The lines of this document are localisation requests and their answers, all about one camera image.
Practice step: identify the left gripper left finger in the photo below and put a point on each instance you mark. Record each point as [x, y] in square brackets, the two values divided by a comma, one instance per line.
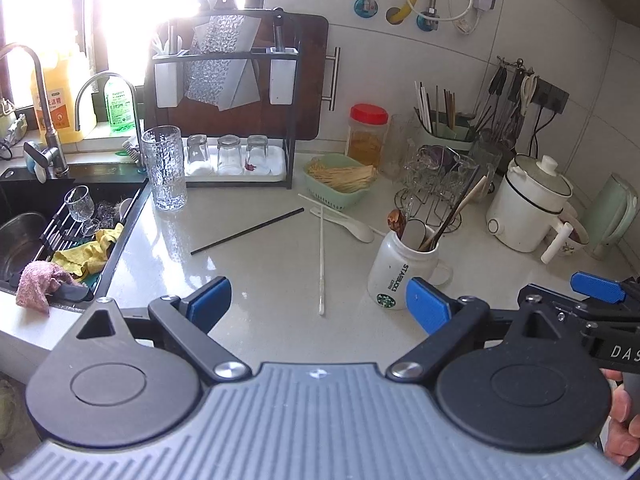
[185, 323]

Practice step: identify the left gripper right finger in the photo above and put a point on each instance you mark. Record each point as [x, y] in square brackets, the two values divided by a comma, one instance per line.
[452, 327]

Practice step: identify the white Starbucks ceramic mug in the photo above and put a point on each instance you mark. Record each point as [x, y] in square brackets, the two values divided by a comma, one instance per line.
[395, 265]

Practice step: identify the black chopstick with brown band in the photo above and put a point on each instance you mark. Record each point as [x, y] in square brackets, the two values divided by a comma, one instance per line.
[470, 183]

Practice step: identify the chrome kitchen faucet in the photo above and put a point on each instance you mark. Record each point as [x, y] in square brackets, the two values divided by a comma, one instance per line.
[53, 156]

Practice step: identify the black metal kitchen rack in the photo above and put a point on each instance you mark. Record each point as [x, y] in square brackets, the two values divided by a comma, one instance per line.
[169, 65]

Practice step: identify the person's right hand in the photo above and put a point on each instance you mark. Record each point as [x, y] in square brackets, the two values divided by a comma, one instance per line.
[623, 430]

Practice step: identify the floral ceramic cup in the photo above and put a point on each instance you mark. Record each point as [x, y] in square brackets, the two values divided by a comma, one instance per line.
[578, 238]

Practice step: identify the light wooden rolling stick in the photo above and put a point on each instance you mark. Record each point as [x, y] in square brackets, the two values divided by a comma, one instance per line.
[431, 242]

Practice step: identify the brown wooden spoon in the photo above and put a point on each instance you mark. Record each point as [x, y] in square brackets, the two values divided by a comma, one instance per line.
[396, 222]

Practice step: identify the yellow dish cloth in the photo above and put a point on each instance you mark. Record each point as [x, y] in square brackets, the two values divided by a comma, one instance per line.
[89, 258]

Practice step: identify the mint green electric kettle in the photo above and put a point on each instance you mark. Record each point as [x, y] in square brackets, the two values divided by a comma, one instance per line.
[610, 215]

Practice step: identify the white chopstick on counter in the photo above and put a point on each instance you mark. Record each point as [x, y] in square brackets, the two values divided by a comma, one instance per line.
[322, 270]

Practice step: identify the white electric cooker pot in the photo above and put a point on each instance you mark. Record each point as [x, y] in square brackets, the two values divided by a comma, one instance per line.
[528, 204]

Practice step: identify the white ceramic soup spoon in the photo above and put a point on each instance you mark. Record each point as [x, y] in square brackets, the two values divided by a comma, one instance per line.
[358, 229]

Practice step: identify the pink dish cloth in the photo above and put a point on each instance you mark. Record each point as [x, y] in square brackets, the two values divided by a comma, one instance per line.
[40, 280]

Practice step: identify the small stemmed wine glass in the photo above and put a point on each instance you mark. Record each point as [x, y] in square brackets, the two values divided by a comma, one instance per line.
[80, 205]

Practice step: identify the black chopstick on counter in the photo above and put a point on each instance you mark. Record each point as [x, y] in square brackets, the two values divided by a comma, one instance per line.
[251, 229]

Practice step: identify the white glass drying tray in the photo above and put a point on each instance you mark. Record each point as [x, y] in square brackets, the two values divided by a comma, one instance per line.
[271, 168]

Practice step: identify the upturned glass middle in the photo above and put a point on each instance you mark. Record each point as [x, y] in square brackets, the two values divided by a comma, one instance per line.
[229, 155]

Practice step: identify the upturned glass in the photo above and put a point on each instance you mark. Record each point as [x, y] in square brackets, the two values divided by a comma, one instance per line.
[258, 152]
[229, 155]
[197, 149]

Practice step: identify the upturned glass left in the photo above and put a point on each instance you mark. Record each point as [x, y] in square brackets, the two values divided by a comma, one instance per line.
[197, 149]

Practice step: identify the upturned glass right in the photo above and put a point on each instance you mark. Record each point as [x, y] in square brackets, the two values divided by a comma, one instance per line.
[258, 152]

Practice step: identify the tall textured glass pitcher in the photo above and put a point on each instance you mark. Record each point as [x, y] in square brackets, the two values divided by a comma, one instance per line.
[163, 155]

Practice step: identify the green plastic basket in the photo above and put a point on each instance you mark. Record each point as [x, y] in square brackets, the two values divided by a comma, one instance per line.
[337, 180]

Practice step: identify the steel pot in sink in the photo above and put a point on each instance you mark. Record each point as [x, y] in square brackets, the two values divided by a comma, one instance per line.
[20, 243]

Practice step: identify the green chopstick holder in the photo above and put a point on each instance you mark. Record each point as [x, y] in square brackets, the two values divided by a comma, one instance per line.
[459, 138]

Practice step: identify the red-lid plastic jar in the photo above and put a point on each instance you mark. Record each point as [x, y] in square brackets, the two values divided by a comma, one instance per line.
[368, 125]

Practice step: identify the green detergent bottle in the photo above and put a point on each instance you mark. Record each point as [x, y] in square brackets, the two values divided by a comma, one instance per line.
[119, 105]

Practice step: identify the textured steel cleaver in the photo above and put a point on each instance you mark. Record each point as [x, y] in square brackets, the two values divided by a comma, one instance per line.
[226, 83]

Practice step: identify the brown wooden cutting board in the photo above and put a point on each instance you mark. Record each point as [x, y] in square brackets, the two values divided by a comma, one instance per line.
[307, 32]

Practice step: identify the hanging utensil set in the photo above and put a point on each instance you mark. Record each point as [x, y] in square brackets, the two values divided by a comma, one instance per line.
[500, 117]

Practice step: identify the orange dish soap bottle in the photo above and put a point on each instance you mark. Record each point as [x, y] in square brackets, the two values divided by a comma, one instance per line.
[62, 80]

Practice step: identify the metal wire glass rack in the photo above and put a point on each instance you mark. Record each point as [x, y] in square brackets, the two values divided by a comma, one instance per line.
[432, 182]

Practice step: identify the glass mug with handle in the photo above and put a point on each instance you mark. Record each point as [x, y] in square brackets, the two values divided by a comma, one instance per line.
[487, 155]

